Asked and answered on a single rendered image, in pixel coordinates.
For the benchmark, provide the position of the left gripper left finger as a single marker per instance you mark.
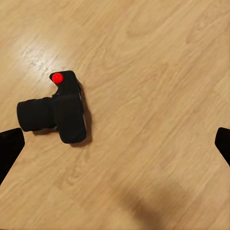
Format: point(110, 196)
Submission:
point(11, 144)

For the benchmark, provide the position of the digital camera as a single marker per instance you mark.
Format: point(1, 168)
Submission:
point(63, 110)

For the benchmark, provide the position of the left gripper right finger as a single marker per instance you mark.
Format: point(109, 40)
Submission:
point(222, 142)

